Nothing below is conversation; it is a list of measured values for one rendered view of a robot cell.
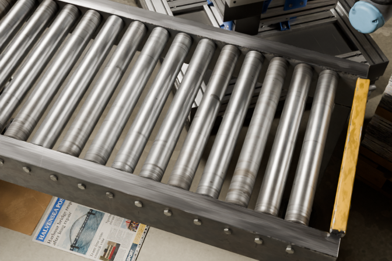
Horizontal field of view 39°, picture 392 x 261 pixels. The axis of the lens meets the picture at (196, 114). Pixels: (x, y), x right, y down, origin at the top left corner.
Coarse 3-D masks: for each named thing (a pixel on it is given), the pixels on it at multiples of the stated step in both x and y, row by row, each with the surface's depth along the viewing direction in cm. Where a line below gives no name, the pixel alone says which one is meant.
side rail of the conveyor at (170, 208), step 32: (0, 160) 120; (32, 160) 118; (64, 160) 118; (64, 192) 123; (96, 192) 118; (128, 192) 114; (160, 192) 114; (192, 192) 114; (160, 224) 120; (192, 224) 115; (224, 224) 111; (256, 224) 110; (288, 224) 111; (256, 256) 117; (288, 256) 113; (320, 256) 108
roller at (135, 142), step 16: (176, 48) 140; (176, 64) 138; (160, 80) 133; (160, 96) 131; (144, 112) 127; (160, 112) 131; (144, 128) 125; (128, 144) 121; (144, 144) 124; (128, 160) 119
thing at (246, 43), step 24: (72, 0) 150; (96, 0) 150; (144, 24) 147; (168, 24) 146; (192, 24) 146; (168, 48) 151; (192, 48) 148; (216, 48) 145; (240, 48) 142; (264, 48) 142; (288, 48) 142; (264, 72) 146; (288, 72) 144; (336, 72) 138; (360, 72) 138; (312, 96) 148; (336, 96) 145
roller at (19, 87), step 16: (64, 16) 146; (48, 32) 142; (64, 32) 144; (48, 48) 139; (32, 64) 135; (16, 80) 131; (32, 80) 134; (0, 96) 129; (16, 96) 129; (0, 112) 126; (0, 128) 125
